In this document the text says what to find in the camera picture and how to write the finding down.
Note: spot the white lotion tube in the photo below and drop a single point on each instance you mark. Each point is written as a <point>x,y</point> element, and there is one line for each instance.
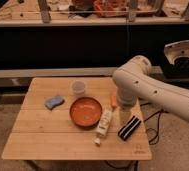
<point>103,125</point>

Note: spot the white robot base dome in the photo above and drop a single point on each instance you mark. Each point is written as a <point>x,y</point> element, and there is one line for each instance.
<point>177,55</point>

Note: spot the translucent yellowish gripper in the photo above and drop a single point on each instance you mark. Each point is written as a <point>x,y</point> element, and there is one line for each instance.
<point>124,114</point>

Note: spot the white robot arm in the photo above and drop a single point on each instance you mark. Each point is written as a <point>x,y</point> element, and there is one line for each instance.
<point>132,80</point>

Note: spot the wooden folding table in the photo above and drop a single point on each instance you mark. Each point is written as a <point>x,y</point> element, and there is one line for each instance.
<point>42,134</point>

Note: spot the blue sponge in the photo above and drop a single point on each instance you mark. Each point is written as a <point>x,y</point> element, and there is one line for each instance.
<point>53,102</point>

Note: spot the orange bowl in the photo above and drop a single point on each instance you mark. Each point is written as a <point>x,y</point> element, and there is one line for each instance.
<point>85,111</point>

